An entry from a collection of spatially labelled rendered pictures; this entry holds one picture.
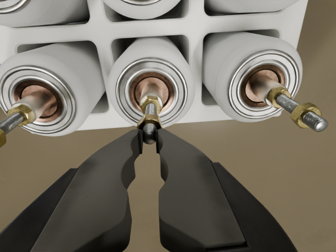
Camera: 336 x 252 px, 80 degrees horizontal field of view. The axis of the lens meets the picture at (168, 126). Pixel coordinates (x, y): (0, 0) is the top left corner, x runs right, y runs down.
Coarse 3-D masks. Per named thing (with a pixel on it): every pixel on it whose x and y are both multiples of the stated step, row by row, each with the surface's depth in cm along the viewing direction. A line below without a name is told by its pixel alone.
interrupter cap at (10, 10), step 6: (0, 0) 17; (6, 0) 17; (12, 0) 17; (18, 0) 17; (24, 0) 17; (0, 6) 17; (6, 6) 17; (12, 6) 17; (18, 6) 17; (24, 6) 17; (0, 12) 17; (6, 12) 17; (12, 12) 17
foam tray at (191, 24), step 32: (96, 0) 23; (192, 0) 24; (0, 32) 24; (32, 32) 24; (64, 32) 25; (96, 32) 25; (128, 32) 25; (160, 32) 25; (192, 32) 25; (256, 32) 32; (288, 32) 26; (192, 64) 27; (96, 128) 31
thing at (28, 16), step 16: (32, 0) 17; (48, 0) 18; (64, 0) 20; (80, 0) 24; (0, 16) 17; (16, 16) 18; (32, 16) 18; (48, 16) 20; (64, 16) 23; (80, 16) 28
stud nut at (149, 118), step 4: (144, 116) 14; (148, 116) 15; (152, 116) 15; (156, 116) 15; (140, 120) 15; (144, 120) 14; (148, 120) 14; (152, 120) 14; (156, 120) 14; (160, 120) 15; (140, 124) 14; (144, 124) 14; (156, 124) 15; (160, 124) 15; (140, 128) 15; (156, 128) 15
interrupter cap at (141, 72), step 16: (128, 64) 20; (144, 64) 20; (160, 64) 20; (128, 80) 20; (144, 80) 21; (160, 80) 21; (176, 80) 21; (128, 96) 21; (176, 96) 21; (128, 112) 22; (160, 112) 22; (176, 112) 22
